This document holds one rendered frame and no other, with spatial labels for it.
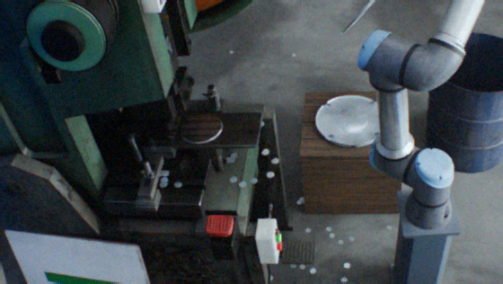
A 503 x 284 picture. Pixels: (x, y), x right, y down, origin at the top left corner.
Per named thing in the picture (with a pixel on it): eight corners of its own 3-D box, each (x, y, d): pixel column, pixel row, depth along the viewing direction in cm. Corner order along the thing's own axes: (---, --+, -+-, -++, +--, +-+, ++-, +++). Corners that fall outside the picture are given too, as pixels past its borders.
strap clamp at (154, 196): (169, 167, 170) (161, 142, 163) (156, 211, 158) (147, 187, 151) (151, 167, 171) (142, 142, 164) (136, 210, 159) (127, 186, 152)
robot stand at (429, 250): (436, 262, 212) (451, 187, 181) (442, 304, 199) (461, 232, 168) (389, 265, 214) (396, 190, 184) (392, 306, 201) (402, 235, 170)
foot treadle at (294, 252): (316, 248, 212) (315, 240, 209) (314, 270, 205) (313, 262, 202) (167, 244, 224) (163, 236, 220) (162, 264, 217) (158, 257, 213)
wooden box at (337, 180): (395, 149, 258) (399, 91, 234) (399, 214, 231) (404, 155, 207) (310, 149, 266) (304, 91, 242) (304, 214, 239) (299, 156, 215)
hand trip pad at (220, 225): (238, 232, 152) (233, 214, 146) (234, 250, 147) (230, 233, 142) (212, 231, 153) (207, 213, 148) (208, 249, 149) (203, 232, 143)
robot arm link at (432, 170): (437, 212, 163) (443, 181, 153) (401, 192, 170) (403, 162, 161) (457, 187, 168) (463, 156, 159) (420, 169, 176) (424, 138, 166)
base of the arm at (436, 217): (446, 191, 180) (450, 171, 173) (454, 227, 169) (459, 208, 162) (402, 194, 182) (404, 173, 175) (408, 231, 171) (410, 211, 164)
